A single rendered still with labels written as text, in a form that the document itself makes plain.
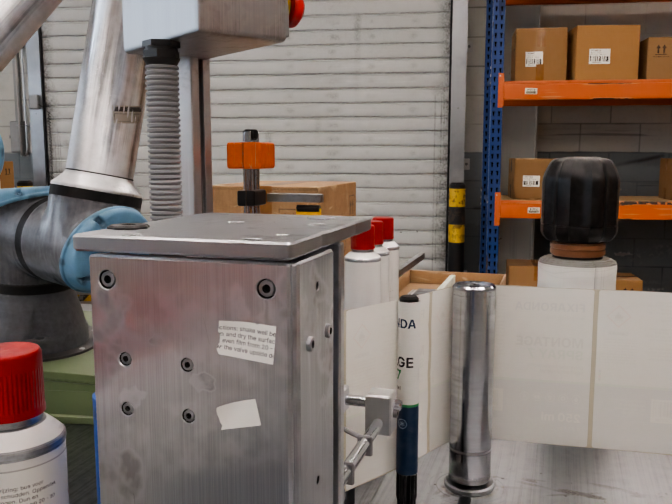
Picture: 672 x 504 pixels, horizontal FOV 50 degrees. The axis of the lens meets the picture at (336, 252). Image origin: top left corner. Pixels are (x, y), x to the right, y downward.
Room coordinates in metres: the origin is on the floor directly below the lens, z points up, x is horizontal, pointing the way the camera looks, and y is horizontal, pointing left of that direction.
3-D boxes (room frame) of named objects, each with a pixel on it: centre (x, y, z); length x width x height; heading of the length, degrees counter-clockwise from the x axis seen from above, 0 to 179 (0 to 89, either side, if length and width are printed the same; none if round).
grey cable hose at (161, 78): (0.69, 0.16, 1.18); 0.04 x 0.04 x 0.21
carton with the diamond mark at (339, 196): (1.57, 0.11, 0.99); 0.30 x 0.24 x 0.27; 164
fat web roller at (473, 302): (0.62, -0.12, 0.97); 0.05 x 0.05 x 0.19
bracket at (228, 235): (0.38, 0.05, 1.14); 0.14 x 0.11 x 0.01; 163
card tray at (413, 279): (1.76, -0.28, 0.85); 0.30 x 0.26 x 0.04; 163
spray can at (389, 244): (1.11, -0.07, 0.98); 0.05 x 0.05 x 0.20
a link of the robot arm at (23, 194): (1.02, 0.43, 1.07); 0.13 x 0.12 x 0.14; 53
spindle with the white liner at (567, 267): (0.80, -0.27, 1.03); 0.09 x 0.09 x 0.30
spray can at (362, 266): (0.99, -0.04, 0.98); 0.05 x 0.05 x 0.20
